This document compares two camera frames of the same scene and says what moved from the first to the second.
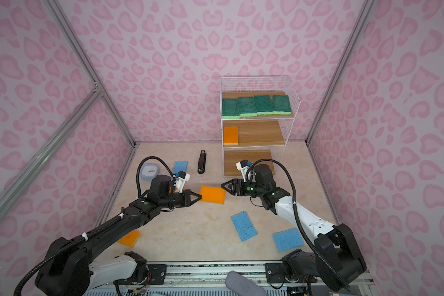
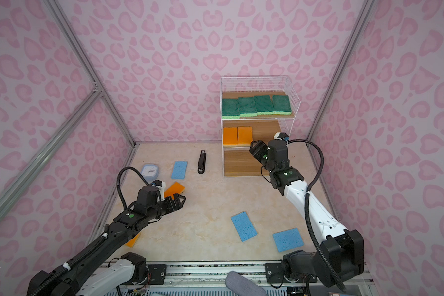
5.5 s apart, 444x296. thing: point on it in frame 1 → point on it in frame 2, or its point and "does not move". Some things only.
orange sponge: x=213 y=195 → x=245 y=135
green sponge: x=263 y=105 does not move
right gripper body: x=251 y=189 → x=263 y=155
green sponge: x=246 y=106 does not move
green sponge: x=230 y=108 does not move
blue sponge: x=244 y=226 does not move
